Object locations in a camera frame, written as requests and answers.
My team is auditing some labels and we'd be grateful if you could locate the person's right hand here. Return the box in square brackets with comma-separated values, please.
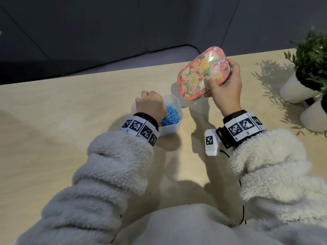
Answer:
[203, 58, 243, 118]

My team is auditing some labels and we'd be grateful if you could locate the person's left hand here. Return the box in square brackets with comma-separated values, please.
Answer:
[135, 90, 168, 124]

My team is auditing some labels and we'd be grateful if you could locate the heap of blue paper clips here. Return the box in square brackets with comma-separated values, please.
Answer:
[160, 105, 181, 127]

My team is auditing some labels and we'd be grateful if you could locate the translucent divided plastic box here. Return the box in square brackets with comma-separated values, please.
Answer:
[131, 94, 183, 137]

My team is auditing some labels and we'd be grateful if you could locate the pink floral tin lid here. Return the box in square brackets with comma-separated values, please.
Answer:
[177, 46, 233, 102]

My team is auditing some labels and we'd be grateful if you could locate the person's left forearm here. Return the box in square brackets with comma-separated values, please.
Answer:
[15, 131, 156, 245]

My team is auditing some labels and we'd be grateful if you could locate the person's right forearm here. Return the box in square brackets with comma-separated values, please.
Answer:
[230, 129, 327, 245]

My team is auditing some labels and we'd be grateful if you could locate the person's white fleece torso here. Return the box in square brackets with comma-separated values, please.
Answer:
[112, 204, 307, 245]

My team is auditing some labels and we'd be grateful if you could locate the left wrist marker band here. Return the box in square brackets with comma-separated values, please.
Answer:
[120, 112, 160, 147]

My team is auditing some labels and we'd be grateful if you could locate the wrist marker band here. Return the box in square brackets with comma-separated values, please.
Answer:
[216, 110, 266, 150]
[120, 112, 160, 147]

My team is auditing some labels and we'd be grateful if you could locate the right wrist marker band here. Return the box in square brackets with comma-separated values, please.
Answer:
[216, 110, 266, 150]

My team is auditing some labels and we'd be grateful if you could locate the grey high-back sofa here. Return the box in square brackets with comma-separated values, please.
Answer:
[0, 0, 327, 86]

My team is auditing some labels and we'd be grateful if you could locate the white marker tag device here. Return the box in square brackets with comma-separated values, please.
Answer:
[204, 128, 221, 157]

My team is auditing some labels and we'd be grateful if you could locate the green plant in white pot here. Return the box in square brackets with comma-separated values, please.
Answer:
[299, 94, 327, 132]
[279, 29, 327, 104]

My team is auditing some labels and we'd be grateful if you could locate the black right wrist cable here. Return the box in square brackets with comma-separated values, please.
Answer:
[219, 149, 247, 225]

